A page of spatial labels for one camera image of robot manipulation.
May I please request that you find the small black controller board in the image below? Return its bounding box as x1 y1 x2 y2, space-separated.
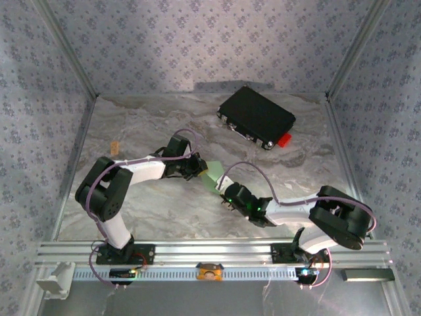
109 268 137 285
295 267 319 284

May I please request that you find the white slotted cable duct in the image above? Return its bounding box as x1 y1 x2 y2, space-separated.
72 265 302 282

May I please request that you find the orange cartoon figure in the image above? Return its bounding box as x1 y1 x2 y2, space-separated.
196 262 224 282

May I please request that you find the aluminium frame post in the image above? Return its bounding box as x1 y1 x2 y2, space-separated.
327 0 393 98
32 0 99 98

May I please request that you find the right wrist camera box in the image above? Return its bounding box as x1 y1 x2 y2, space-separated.
216 176 235 195

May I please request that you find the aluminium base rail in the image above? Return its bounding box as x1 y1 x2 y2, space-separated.
34 240 394 266

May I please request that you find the white plastic bracket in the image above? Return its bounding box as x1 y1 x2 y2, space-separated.
36 262 76 300

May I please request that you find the black hard case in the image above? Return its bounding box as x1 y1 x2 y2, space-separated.
216 86 296 151

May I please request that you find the aluminium table side rail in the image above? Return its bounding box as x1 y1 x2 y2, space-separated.
325 93 376 240
51 93 99 243

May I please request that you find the light green paper sheet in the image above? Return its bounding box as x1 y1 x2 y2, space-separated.
200 160 226 196

